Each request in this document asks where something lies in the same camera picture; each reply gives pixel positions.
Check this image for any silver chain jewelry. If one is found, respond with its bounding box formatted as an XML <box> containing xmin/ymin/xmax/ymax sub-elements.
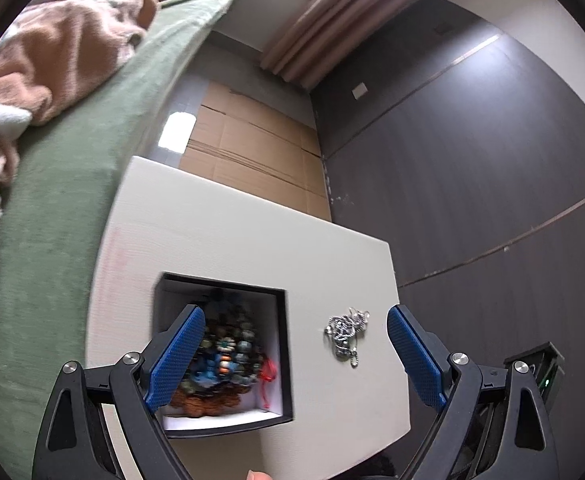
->
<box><xmin>324</xmin><ymin>308</ymin><xmax>371</xmax><ymax>368</ymax></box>

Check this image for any colourful beaded jewelry pile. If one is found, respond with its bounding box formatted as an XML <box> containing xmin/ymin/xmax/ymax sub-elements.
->
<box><xmin>170</xmin><ymin>290</ymin><xmax>268</xmax><ymax>418</ymax></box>

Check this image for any black square jewelry box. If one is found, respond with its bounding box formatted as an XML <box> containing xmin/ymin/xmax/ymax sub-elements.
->
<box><xmin>152</xmin><ymin>272</ymin><xmax>294</xmax><ymax>439</ymax></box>

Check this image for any person's left hand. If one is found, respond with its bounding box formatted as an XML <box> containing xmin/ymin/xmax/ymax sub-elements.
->
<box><xmin>247</xmin><ymin>470</ymin><xmax>272</xmax><ymax>480</ymax></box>

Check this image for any white foam board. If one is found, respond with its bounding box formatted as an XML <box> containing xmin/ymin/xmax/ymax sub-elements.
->
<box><xmin>85</xmin><ymin>157</ymin><xmax>411</xmax><ymax>479</ymax></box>

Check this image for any red tassel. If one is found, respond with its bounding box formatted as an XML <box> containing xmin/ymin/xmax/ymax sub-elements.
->
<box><xmin>259</xmin><ymin>356</ymin><xmax>277</xmax><ymax>410</ymax></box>

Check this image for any flattened cardboard sheet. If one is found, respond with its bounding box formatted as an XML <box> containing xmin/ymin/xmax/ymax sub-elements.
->
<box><xmin>178</xmin><ymin>81</ymin><xmax>332</xmax><ymax>221</ymax></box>

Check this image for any pink fleece blanket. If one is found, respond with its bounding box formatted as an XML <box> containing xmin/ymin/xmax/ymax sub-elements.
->
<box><xmin>0</xmin><ymin>0</ymin><xmax>159</xmax><ymax>218</ymax></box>

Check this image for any brown pink curtain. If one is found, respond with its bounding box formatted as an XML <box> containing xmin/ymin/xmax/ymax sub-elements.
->
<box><xmin>261</xmin><ymin>0</ymin><xmax>416</xmax><ymax>90</ymax></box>

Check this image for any white wall socket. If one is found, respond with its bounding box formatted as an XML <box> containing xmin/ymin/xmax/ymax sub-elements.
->
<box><xmin>352</xmin><ymin>82</ymin><xmax>369</xmax><ymax>100</ymax></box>

